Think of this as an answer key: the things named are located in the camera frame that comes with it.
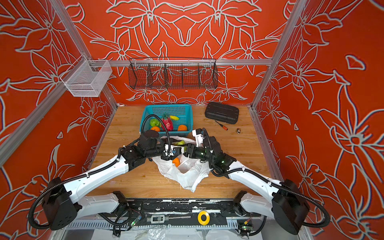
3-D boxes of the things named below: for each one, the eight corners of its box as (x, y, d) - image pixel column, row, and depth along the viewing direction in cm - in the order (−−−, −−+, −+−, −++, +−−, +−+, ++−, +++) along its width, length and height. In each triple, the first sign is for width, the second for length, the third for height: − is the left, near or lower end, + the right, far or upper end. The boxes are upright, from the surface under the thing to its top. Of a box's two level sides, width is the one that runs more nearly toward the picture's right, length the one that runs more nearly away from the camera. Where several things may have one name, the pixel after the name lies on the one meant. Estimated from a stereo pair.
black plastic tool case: (203, 118, 113) (204, 114, 108) (207, 106, 122) (207, 101, 117) (236, 125, 108) (238, 120, 104) (237, 111, 117) (239, 106, 113)
